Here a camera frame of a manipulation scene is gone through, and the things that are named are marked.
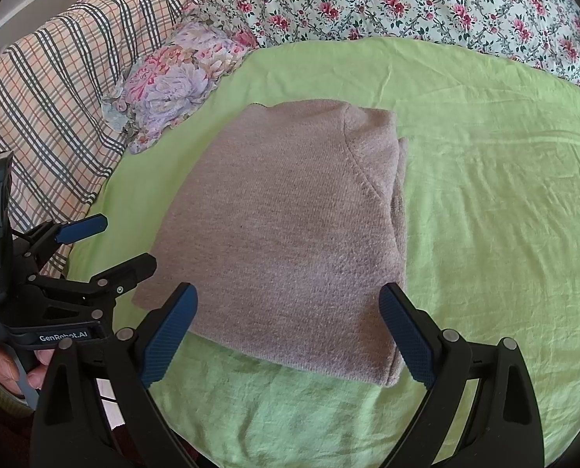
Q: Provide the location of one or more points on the plaid beige blanket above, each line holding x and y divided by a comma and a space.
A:
60, 83

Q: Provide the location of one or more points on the lilac floral pillow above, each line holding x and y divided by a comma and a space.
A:
173, 83

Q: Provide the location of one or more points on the red floral white quilt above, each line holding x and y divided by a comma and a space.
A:
392, 0

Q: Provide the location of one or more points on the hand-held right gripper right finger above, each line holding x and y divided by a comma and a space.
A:
409, 341

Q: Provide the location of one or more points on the light green bed sheet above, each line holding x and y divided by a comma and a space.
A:
489, 204

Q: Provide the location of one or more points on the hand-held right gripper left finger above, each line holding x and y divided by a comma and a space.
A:
168, 331

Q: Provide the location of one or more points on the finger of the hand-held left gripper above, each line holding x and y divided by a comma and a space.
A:
129, 268
80, 228

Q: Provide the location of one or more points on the beige knitted sweater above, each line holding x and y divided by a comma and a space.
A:
294, 234

